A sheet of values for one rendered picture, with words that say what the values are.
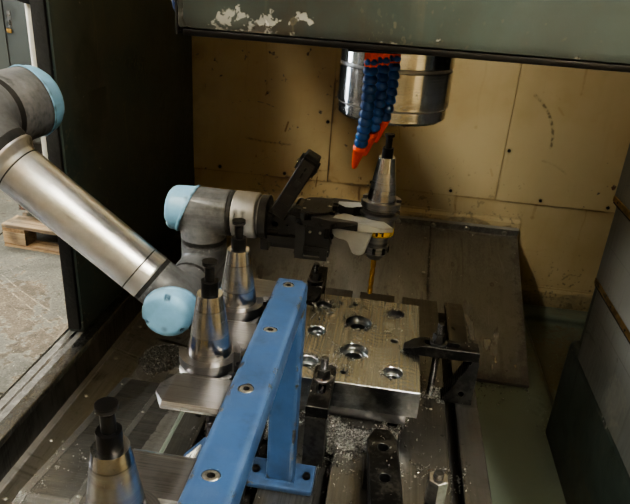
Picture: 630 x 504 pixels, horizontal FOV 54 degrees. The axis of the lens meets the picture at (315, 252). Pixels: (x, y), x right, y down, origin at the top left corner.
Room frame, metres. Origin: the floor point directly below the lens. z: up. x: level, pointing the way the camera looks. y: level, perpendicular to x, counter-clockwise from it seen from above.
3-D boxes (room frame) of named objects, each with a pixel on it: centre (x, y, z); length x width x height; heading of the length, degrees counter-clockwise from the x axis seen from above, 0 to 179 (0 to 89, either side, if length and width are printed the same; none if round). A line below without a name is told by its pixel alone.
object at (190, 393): (0.48, 0.11, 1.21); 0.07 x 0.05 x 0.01; 83
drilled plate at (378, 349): (0.95, -0.09, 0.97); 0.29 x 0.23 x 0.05; 173
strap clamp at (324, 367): (0.78, -0.03, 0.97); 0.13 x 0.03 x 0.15; 173
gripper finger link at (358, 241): (0.87, -0.07, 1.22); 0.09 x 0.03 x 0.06; 70
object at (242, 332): (0.59, 0.09, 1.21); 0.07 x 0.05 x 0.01; 83
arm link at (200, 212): (0.94, 0.19, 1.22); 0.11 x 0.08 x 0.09; 83
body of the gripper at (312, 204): (0.92, 0.03, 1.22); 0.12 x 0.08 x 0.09; 83
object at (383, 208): (0.90, -0.10, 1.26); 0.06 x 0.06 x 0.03
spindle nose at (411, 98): (0.90, -0.10, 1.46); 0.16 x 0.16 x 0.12
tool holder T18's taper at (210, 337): (0.53, 0.10, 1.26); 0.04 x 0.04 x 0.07
